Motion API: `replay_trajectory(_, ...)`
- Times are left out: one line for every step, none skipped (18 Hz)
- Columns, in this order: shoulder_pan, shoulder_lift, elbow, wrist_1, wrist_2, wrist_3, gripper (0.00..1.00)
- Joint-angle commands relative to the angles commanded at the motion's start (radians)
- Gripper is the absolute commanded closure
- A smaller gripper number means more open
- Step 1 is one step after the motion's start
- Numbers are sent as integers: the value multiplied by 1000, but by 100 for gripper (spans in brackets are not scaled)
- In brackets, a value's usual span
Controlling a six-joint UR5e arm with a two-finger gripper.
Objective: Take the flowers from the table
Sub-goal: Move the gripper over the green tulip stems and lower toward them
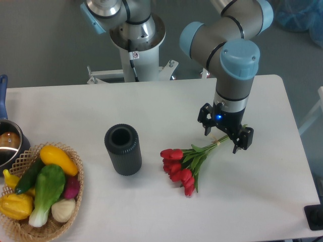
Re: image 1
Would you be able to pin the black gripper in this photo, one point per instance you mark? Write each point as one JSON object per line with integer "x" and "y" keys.
{"x": 228, "y": 122}

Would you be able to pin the red tulip bouquet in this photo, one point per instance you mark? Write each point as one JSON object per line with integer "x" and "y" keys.
{"x": 183, "y": 165}

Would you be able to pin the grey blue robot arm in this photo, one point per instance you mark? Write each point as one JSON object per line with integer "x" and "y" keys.
{"x": 224, "y": 49}

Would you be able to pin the dark grey ribbed vase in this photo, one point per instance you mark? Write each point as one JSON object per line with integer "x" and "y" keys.
{"x": 122, "y": 144}

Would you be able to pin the black device at table edge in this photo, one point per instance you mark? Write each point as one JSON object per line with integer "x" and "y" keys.
{"x": 313, "y": 215}

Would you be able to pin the blue plastic bag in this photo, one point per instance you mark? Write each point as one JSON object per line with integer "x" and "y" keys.
{"x": 301, "y": 16}

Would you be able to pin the magenta radish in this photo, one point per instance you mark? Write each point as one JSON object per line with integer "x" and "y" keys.
{"x": 72, "y": 188}

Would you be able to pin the green bok choy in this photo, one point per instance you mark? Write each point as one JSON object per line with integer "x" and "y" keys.
{"x": 48, "y": 188}

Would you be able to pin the white garlic bulb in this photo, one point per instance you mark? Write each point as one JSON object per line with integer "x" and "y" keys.
{"x": 63, "y": 210}

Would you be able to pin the dark green cucumber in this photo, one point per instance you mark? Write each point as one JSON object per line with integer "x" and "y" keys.
{"x": 28, "y": 179}

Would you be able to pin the yellow crookneck squash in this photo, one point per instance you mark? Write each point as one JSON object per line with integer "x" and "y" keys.
{"x": 12, "y": 180}

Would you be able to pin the yellow ridged pumpkin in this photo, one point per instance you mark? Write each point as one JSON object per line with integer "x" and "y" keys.
{"x": 16, "y": 207}

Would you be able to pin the woven wicker basket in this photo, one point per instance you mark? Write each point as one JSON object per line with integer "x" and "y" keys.
{"x": 21, "y": 230}

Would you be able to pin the white frame at right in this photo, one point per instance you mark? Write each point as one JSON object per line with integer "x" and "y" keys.
{"x": 312, "y": 115}

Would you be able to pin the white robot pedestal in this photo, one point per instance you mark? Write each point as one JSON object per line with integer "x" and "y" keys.
{"x": 138, "y": 47}

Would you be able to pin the blue handled saucepan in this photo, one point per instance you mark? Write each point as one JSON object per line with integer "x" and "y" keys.
{"x": 13, "y": 141}

